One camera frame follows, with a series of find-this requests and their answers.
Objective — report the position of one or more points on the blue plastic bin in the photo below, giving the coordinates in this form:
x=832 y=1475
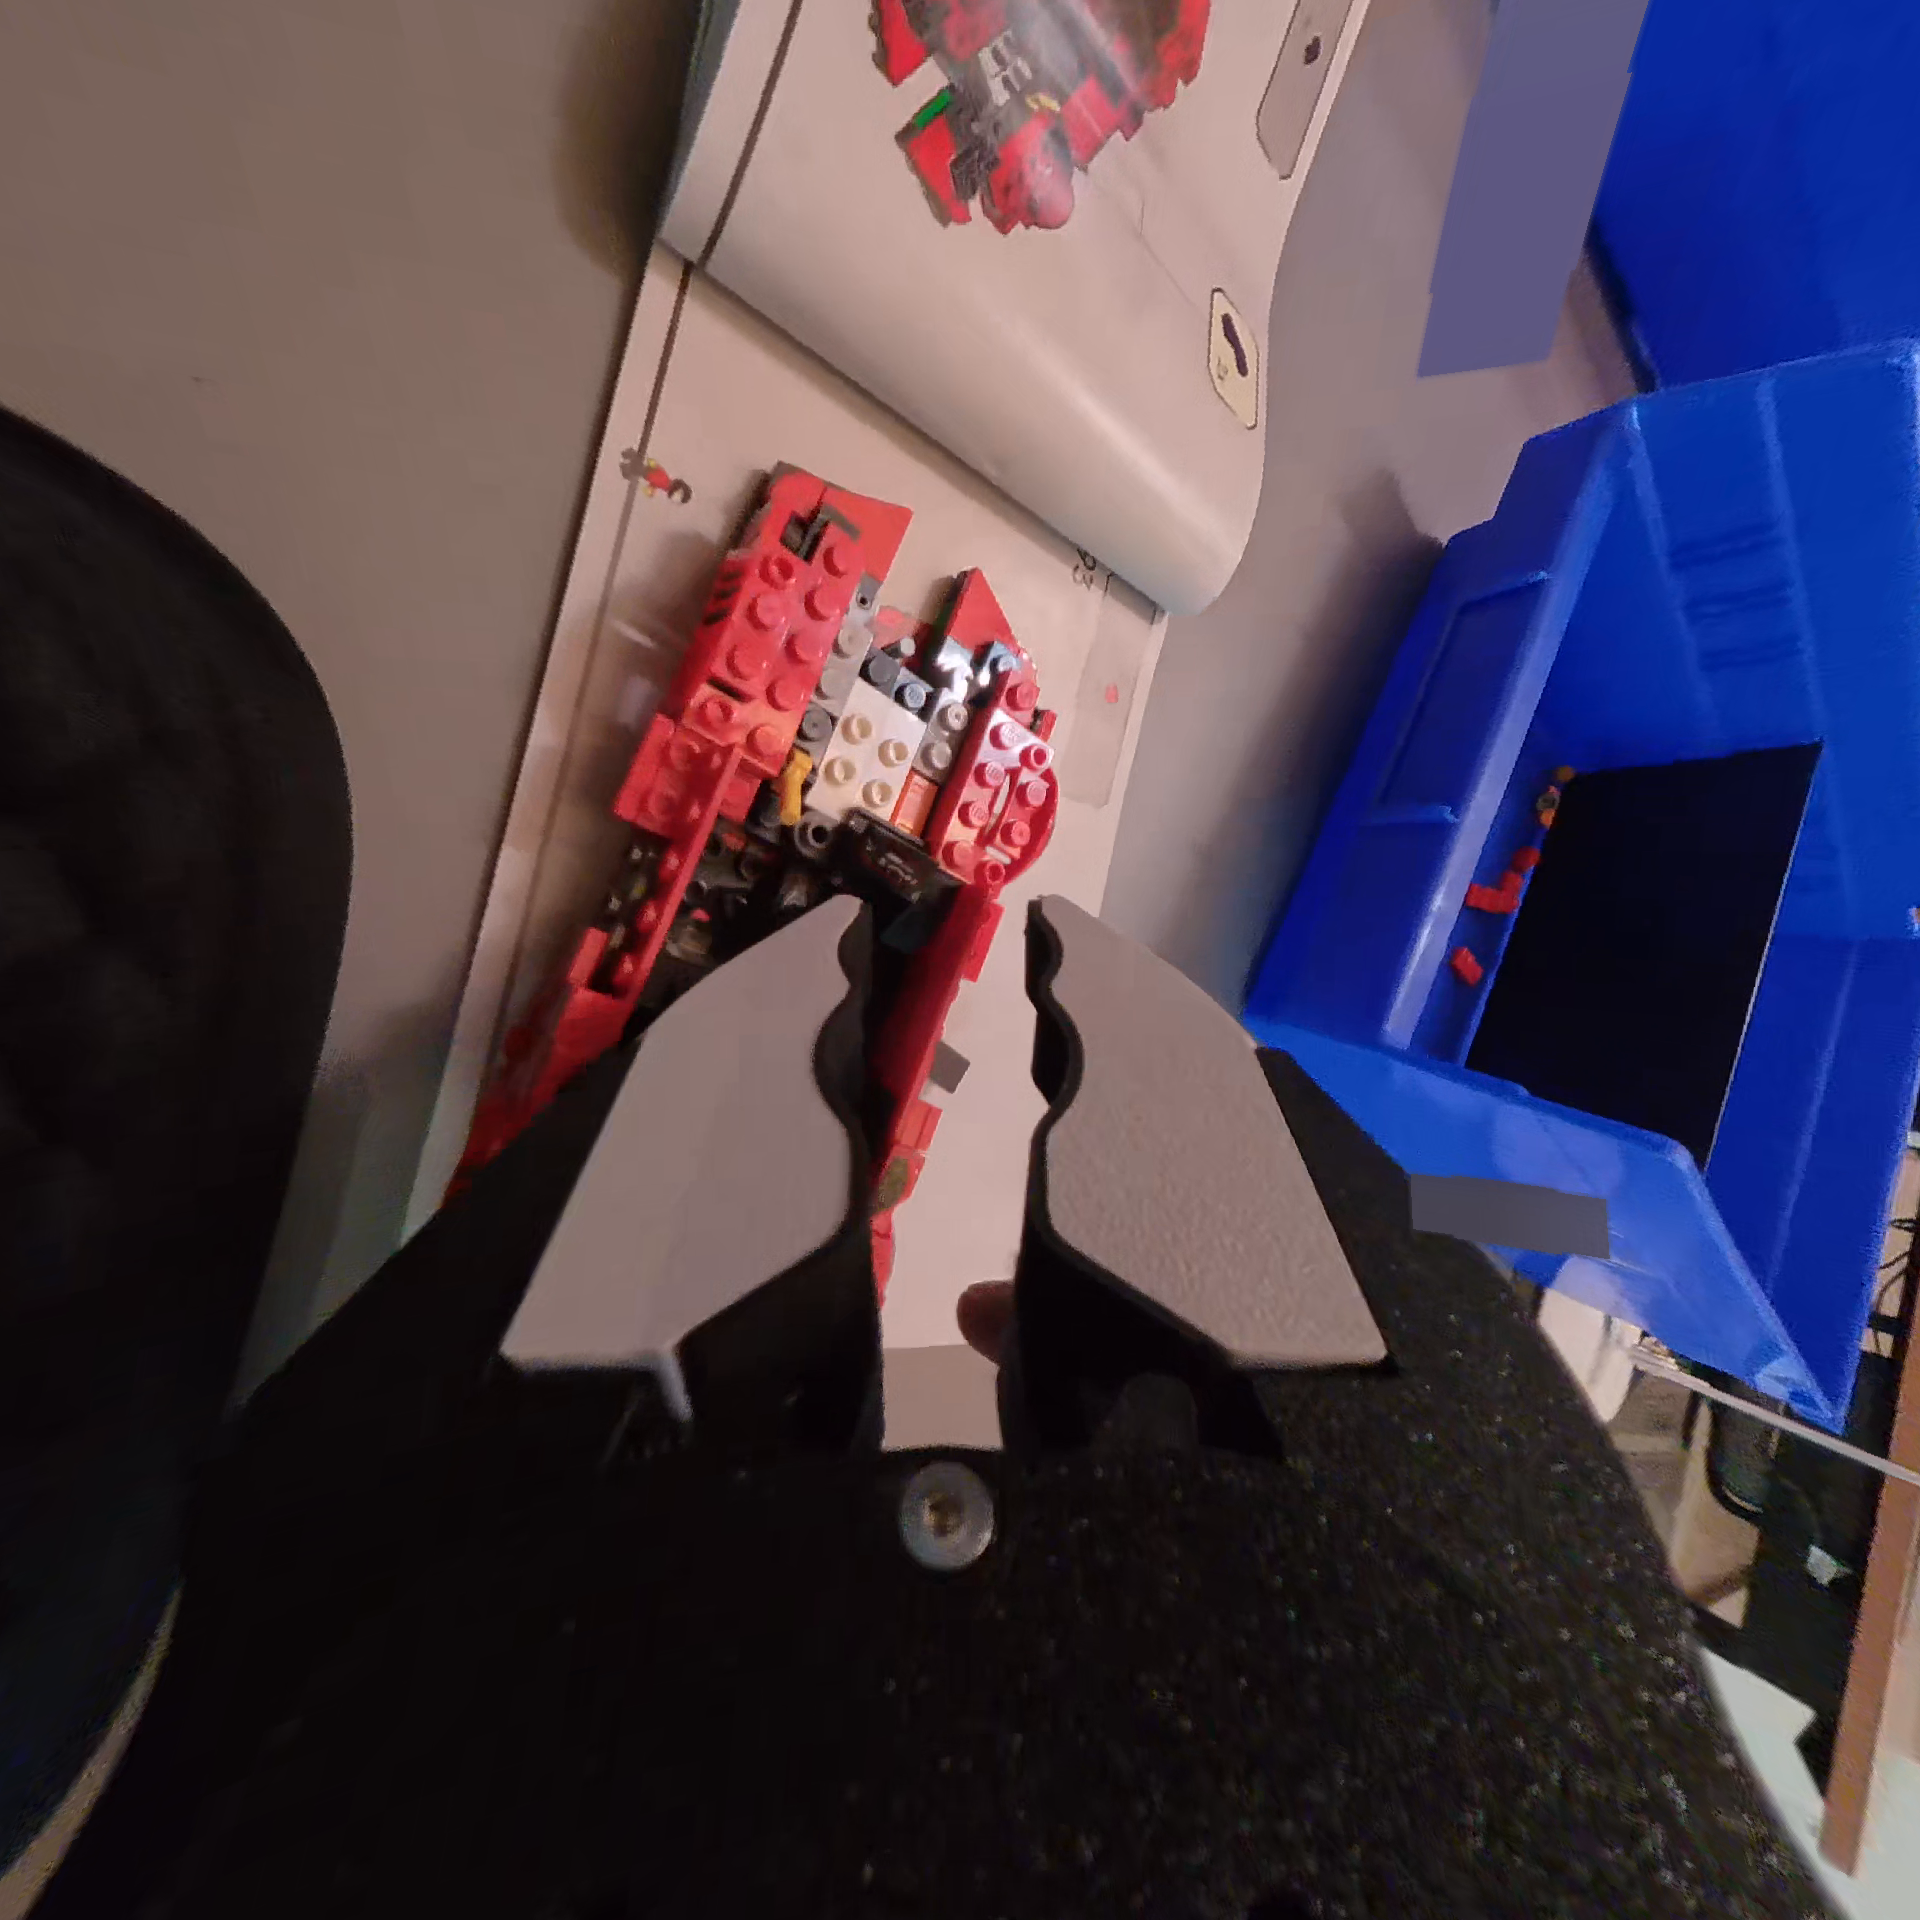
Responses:
x=1773 y=176
x=1500 y=673

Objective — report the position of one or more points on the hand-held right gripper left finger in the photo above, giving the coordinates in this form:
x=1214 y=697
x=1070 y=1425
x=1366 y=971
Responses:
x=711 y=1140

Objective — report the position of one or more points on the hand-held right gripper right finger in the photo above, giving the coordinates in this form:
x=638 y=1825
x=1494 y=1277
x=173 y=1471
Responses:
x=1187 y=1168

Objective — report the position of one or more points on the black dimpled wrist rest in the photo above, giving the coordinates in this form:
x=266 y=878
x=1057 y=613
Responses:
x=150 y=899

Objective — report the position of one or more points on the brown wooden board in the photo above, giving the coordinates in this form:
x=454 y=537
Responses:
x=1877 y=1648

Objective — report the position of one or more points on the white instruction booklet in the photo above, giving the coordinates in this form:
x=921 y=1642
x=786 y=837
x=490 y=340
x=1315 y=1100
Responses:
x=811 y=370

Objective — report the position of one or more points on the red toy brick car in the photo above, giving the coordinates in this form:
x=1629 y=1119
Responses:
x=762 y=647

